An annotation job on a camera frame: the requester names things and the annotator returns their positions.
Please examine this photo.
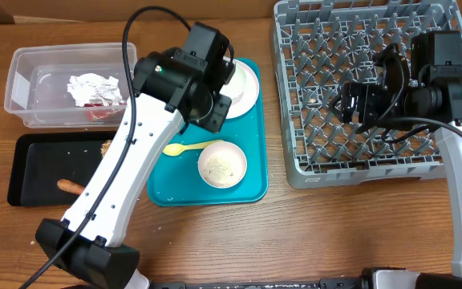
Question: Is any brown food piece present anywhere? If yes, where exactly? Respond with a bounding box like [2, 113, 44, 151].
[100, 140, 111, 157]

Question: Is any red foil wrapper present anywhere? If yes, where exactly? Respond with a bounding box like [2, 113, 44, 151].
[84, 104, 125, 123]

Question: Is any foil sheet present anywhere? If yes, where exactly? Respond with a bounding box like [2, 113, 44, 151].
[67, 73, 124, 107]

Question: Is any white small bowl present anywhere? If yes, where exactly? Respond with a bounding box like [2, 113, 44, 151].
[220, 64, 246, 104]

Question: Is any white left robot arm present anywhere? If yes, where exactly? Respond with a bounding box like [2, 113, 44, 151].
[35, 22, 235, 288]

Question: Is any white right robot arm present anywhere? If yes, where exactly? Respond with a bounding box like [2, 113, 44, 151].
[329, 31, 462, 288]

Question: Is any grey dishwasher rack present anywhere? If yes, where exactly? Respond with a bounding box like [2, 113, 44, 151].
[272, 1, 462, 189]

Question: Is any white round plate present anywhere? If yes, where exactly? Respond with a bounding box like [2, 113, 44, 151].
[226, 59, 260, 120]

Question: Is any yellow plastic spoon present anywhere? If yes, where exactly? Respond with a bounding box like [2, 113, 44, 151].
[163, 140, 220, 157]

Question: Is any clear plastic bin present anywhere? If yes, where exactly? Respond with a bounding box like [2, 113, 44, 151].
[4, 43, 129, 128]

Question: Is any black tray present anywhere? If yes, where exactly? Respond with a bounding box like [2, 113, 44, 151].
[7, 131, 116, 206]

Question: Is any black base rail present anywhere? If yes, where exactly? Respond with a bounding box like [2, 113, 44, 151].
[150, 277, 368, 289]

